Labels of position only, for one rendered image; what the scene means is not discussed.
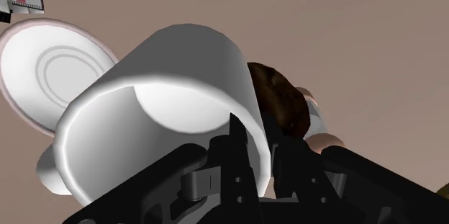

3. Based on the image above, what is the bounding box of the pink and white cylinder object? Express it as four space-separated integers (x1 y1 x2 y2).
295 86 347 155

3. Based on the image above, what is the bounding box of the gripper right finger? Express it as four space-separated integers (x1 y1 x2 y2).
262 113 449 224

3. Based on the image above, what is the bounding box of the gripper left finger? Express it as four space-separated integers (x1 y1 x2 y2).
62 112 263 224

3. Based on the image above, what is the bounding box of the olive yellow object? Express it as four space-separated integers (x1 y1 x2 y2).
435 182 449 200

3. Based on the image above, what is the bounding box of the white plate with pink rim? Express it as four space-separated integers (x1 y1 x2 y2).
0 17 120 138

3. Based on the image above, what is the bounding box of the dark brown rounded object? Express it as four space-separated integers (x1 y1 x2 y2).
246 62 312 139

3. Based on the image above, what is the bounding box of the white mug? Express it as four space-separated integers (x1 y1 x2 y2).
36 22 272 207

